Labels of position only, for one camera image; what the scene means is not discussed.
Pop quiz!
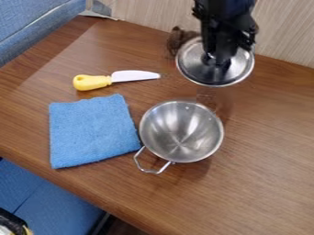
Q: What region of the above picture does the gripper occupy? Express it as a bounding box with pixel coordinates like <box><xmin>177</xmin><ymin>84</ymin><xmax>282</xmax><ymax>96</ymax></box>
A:
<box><xmin>198</xmin><ymin>17</ymin><xmax>261</xmax><ymax>69</ymax></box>

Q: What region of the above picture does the silver pot lid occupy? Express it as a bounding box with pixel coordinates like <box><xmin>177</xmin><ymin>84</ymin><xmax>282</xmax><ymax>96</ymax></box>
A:
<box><xmin>175</xmin><ymin>36</ymin><xmax>257</xmax><ymax>87</ymax></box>

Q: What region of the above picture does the silver pot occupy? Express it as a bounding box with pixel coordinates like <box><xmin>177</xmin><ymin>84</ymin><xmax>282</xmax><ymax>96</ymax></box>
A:
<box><xmin>132</xmin><ymin>100</ymin><xmax>226</xmax><ymax>175</ymax></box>

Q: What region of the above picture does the brown plush toy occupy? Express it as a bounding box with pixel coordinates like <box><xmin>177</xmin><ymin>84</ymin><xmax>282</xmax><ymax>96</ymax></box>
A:
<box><xmin>165</xmin><ymin>26</ymin><xmax>203</xmax><ymax>58</ymax></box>

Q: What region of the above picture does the blue cloth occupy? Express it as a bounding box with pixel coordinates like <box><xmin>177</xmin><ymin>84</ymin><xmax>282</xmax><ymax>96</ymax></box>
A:
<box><xmin>48</xmin><ymin>93</ymin><xmax>144</xmax><ymax>170</ymax></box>

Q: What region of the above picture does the yellow handled toy knife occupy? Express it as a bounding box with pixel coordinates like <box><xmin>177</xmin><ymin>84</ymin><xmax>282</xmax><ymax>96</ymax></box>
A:
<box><xmin>72</xmin><ymin>70</ymin><xmax>163</xmax><ymax>92</ymax></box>

